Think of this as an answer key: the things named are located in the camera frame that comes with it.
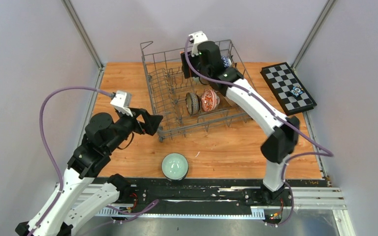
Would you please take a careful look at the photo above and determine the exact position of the blue zigzag pattern bowl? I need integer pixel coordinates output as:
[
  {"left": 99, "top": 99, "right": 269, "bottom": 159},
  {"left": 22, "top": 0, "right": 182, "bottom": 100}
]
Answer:
[{"left": 221, "top": 56, "right": 232, "bottom": 68}]

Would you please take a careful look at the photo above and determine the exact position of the right aluminium frame post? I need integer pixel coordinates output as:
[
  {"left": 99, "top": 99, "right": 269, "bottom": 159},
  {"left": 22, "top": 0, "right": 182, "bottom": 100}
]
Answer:
[{"left": 291, "top": 0, "right": 337, "bottom": 71}]

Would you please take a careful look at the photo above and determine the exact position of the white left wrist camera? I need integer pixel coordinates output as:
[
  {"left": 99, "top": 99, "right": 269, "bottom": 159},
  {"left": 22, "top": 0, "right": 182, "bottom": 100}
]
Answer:
[{"left": 110, "top": 90, "right": 134, "bottom": 117}]

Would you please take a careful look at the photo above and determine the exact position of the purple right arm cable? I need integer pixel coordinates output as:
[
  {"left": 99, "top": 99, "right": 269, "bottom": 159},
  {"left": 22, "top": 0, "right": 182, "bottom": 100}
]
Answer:
[{"left": 185, "top": 35, "right": 334, "bottom": 228}]

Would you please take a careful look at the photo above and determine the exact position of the black white checkerboard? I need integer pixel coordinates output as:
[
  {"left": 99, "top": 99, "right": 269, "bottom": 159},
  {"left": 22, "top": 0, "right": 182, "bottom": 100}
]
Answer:
[{"left": 260, "top": 62, "right": 317, "bottom": 116}]

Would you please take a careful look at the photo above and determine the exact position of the aluminium frame post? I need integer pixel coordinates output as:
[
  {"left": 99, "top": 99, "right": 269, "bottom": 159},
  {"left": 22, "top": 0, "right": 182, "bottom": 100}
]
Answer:
[
  {"left": 291, "top": 0, "right": 337, "bottom": 71},
  {"left": 61, "top": 0, "right": 104, "bottom": 69}
]

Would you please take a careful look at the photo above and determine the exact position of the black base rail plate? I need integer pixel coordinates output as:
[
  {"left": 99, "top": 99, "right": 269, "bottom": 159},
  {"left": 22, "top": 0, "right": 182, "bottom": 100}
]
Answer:
[{"left": 53, "top": 177, "right": 346, "bottom": 219}]

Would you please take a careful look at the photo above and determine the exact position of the grey wire dish rack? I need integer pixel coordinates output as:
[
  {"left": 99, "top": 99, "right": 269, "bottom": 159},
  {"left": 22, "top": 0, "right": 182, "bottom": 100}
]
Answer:
[{"left": 140, "top": 41, "right": 251, "bottom": 141}]

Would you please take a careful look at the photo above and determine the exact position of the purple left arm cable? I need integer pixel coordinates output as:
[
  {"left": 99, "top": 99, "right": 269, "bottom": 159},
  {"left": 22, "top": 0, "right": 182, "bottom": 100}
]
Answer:
[{"left": 26, "top": 86, "right": 115, "bottom": 236}]

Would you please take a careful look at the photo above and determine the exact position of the left aluminium frame post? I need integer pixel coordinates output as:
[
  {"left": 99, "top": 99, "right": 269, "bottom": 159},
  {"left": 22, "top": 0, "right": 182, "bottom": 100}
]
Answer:
[{"left": 61, "top": 0, "right": 104, "bottom": 69}]

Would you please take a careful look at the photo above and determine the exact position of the black bowl pale green inside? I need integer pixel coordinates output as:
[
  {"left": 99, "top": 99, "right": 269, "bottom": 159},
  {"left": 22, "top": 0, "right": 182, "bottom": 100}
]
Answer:
[{"left": 161, "top": 153, "right": 189, "bottom": 181}]

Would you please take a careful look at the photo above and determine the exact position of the black bowl beige inside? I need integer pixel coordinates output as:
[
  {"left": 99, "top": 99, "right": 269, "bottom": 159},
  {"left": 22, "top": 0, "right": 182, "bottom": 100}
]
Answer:
[{"left": 186, "top": 92, "right": 200, "bottom": 116}]

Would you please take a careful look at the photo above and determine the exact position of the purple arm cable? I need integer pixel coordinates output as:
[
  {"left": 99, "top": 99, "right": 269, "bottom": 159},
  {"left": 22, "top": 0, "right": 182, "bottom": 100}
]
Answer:
[
  {"left": 26, "top": 86, "right": 115, "bottom": 236},
  {"left": 185, "top": 35, "right": 334, "bottom": 228}
]

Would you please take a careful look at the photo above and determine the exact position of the orange floral pattern bowl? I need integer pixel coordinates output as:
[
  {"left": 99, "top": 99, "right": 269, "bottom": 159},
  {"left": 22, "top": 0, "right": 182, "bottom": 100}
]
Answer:
[{"left": 201, "top": 89, "right": 220, "bottom": 112}]

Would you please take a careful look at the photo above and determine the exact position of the small blue owl figure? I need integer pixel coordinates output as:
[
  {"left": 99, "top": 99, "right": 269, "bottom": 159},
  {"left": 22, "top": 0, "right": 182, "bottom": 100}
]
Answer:
[{"left": 290, "top": 86, "right": 305, "bottom": 98}]

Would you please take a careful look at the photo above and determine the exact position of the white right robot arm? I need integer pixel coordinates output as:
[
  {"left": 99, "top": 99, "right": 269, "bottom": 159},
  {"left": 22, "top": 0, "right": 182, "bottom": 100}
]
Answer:
[{"left": 183, "top": 41, "right": 300, "bottom": 205}]

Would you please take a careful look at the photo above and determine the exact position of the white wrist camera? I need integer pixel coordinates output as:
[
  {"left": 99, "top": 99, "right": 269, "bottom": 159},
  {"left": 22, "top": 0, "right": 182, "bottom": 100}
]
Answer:
[
  {"left": 110, "top": 90, "right": 134, "bottom": 117},
  {"left": 189, "top": 31, "right": 208, "bottom": 57}
]

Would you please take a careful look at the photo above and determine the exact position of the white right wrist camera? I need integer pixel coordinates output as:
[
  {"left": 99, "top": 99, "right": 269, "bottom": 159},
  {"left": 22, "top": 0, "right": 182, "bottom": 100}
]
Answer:
[{"left": 189, "top": 31, "right": 208, "bottom": 57}]

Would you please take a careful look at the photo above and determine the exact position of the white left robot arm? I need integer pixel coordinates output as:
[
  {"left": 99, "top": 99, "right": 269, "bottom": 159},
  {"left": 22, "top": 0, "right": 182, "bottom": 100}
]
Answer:
[{"left": 15, "top": 108, "right": 163, "bottom": 236}]

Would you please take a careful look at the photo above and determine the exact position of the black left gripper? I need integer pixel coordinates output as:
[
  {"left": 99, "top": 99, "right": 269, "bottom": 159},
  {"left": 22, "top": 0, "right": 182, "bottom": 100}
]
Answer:
[{"left": 105, "top": 106, "right": 163, "bottom": 153}]

